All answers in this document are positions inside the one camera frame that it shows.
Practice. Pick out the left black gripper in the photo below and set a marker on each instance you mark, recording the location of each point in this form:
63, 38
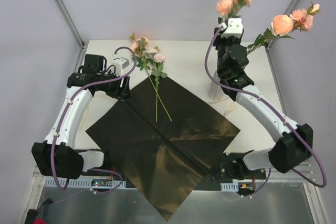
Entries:
123, 91

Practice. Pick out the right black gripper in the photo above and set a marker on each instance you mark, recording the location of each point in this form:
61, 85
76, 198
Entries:
229, 40

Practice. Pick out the artificial rose stem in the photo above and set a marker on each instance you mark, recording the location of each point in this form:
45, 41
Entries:
230, 9
282, 25
139, 45
155, 60

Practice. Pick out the cream ribbon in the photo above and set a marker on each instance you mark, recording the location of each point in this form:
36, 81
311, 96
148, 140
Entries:
224, 106

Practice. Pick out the black wrapping paper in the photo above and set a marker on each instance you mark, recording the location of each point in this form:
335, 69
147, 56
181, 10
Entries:
163, 141

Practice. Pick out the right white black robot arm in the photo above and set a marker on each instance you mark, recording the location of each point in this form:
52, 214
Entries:
293, 142

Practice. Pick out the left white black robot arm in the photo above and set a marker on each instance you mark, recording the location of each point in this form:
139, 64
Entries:
56, 155

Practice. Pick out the white ribbed ceramic vase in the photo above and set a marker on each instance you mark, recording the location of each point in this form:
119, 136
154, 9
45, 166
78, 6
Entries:
215, 92

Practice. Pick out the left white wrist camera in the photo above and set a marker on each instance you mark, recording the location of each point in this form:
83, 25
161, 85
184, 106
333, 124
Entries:
119, 66

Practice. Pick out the left aluminium corner post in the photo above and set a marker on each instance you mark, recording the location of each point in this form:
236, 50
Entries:
69, 22

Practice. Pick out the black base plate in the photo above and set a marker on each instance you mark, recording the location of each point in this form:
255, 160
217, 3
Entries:
231, 169

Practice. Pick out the left white cable duct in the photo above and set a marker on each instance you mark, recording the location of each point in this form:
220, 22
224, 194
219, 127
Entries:
87, 183

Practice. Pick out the white cable duct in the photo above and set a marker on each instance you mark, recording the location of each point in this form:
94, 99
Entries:
230, 187
87, 183

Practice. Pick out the right white cable duct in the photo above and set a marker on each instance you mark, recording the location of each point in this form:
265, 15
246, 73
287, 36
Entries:
230, 187

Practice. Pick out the aluminium frame rail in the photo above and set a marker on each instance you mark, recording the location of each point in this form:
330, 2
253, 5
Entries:
275, 177

